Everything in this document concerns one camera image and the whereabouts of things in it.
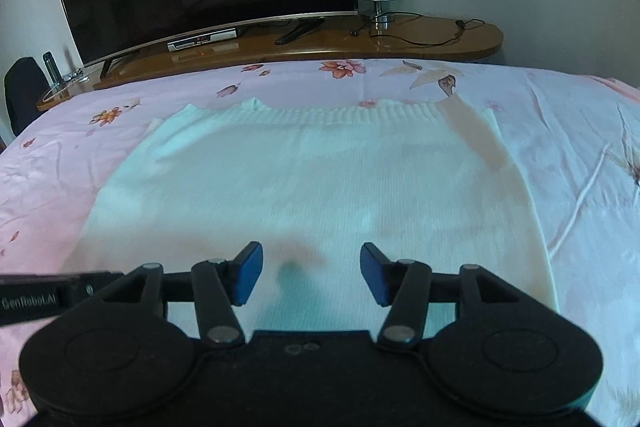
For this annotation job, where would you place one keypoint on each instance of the silver set-top box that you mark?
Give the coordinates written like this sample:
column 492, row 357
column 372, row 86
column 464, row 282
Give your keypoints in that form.
column 205, row 39

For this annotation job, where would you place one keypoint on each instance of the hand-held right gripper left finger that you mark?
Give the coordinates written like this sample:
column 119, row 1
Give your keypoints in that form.
column 248, row 272

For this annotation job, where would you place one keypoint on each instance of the black upright handset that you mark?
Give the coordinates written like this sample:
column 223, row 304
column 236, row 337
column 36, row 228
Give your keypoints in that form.
column 50, row 67

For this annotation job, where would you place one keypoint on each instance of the wooden television cabinet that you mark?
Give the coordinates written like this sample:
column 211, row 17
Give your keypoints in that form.
column 325, row 42

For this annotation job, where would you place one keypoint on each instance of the white knit sweater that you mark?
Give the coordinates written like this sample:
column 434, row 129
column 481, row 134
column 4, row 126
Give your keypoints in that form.
column 325, row 182

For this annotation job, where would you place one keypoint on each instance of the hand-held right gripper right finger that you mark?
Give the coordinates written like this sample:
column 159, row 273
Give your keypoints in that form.
column 375, row 272

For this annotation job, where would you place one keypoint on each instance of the pink floral bedsheet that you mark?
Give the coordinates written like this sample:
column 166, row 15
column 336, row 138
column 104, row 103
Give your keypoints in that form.
column 580, row 157

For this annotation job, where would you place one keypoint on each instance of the black chair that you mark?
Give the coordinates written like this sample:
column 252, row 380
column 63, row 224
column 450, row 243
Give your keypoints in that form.
column 22, row 97

